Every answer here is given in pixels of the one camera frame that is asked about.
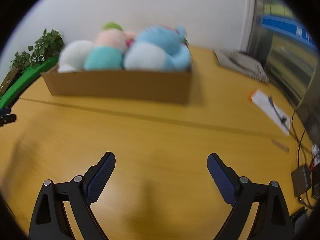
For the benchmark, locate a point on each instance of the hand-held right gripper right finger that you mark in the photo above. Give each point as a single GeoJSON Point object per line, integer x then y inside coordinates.
{"type": "Point", "coordinates": [221, 177]}

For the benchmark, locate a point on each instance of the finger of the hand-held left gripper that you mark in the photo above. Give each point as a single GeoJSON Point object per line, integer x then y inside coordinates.
{"type": "Point", "coordinates": [8, 118]}

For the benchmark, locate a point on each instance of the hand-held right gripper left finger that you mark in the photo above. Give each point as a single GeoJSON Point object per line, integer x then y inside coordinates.
{"type": "Point", "coordinates": [103, 177]}

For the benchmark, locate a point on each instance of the brown cardboard box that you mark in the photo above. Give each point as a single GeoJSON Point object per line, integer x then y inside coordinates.
{"type": "Point", "coordinates": [120, 85]}

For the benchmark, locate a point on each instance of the blue white plush toy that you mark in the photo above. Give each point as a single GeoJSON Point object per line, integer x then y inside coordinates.
{"type": "Point", "coordinates": [160, 42]}

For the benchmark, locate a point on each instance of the green board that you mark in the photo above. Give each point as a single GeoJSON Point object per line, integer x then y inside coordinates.
{"type": "Point", "coordinates": [27, 77]}

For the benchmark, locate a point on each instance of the black power adapter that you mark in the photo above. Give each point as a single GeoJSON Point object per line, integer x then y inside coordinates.
{"type": "Point", "coordinates": [301, 180]}

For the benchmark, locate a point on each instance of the green potted plant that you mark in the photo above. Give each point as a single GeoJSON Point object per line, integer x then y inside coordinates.
{"type": "Point", "coordinates": [45, 45]}

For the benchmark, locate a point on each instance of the white paper with orange edge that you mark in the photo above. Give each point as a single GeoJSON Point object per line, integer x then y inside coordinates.
{"type": "Point", "coordinates": [262, 102]}

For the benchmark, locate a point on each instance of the white red connector plug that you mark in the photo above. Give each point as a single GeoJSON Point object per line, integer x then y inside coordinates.
{"type": "Point", "coordinates": [315, 153]}

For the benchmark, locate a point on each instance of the green-haired pink teal plush doll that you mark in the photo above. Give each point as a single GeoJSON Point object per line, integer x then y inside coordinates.
{"type": "Point", "coordinates": [110, 38]}

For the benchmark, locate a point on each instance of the pink plush toy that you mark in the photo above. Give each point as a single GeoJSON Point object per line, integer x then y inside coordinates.
{"type": "Point", "coordinates": [130, 38]}

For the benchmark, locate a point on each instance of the blue window banner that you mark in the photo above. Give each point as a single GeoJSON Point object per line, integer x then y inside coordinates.
{"type": "Point", "coordinates": [280, 26]}

